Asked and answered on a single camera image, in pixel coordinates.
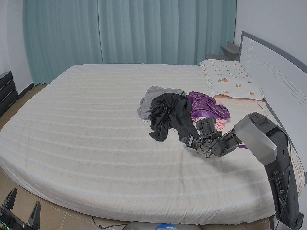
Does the purple garment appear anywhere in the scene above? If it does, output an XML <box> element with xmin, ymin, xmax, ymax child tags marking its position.
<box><xmin>187</xmin><ymin>92</ymin><xmax>248</xmax><ymax>151</ymax></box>

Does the grey garment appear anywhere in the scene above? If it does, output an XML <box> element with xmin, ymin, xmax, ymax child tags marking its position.
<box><xmin>137</xmin><ymin>85</ymin><xmax>187</xmax><ymax>123</ymax></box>

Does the white printed pillow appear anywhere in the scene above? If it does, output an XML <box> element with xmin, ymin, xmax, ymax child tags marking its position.
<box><xmin>200</xmin><ymin>59</ymin><xmax>265</xmax><ymax>100</ymax></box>

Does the black T-shirt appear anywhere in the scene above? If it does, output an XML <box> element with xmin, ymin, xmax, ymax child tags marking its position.
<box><xmin>149</xmin><ymin>92</ymin><xmax>201</xmax><ymax>142</ymax></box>

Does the black chest of drawers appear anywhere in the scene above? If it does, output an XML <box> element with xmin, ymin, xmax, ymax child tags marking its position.
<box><xmin>0</xmin><ymin>71</ymin><xmax>20</xmax><ymax>118</ymax></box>

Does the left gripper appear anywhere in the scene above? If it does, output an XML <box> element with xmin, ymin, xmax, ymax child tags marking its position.
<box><xmin>0</xmin><ymin>188</ymin><xmax>41</xmax><ymax>230</ymax></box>

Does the black cable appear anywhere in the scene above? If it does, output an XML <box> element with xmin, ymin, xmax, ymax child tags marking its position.
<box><xmin>92</xmin><ymin>216</ymin><xmax>127</xmax><ymax>230</ymax></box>

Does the blue-green curtain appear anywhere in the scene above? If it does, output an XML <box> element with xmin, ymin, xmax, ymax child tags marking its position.
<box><xmin>23</xmin><ymin>0</ymin><xmax>103</xmax><ymax>86</ymax></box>
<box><xmin>97</xmin><ymin>0</ymin><xmax>236</xmax><ymax>65</ymax></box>

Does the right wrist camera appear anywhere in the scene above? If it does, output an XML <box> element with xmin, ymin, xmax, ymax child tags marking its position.
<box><xmin>196</xmin><ymin>117</ymin><xmax>222</xmax><ymax>138</ymax></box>

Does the pink garment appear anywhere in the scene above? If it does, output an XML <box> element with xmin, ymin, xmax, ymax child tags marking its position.
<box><xmin>192</xmin><ymin>116</ymin><xmax>227</xmax><ymax>130</ymax></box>

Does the bed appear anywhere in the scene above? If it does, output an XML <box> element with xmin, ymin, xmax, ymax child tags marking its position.
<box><xmin>0</xmin><ymin>31</ymin><xmax>307</xmax><ymax>226</ymax></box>

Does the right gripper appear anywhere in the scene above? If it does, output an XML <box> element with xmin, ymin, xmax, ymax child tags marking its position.
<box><xmin>180</xmin><ymin>134</ymin><xmax>201</xmax><ymax>151</ymax></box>

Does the grey bedside table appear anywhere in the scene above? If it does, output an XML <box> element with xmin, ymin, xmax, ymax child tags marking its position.
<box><xmin>206</xmin><ymin>41</ymin><xmax>240</xmax><ymax>62</ymax></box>

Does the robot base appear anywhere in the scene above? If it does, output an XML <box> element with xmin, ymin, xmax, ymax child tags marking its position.
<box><xmin>125</xmin><ymin>221</ymin><xmax>183</xmax><ymax>230</ymax></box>

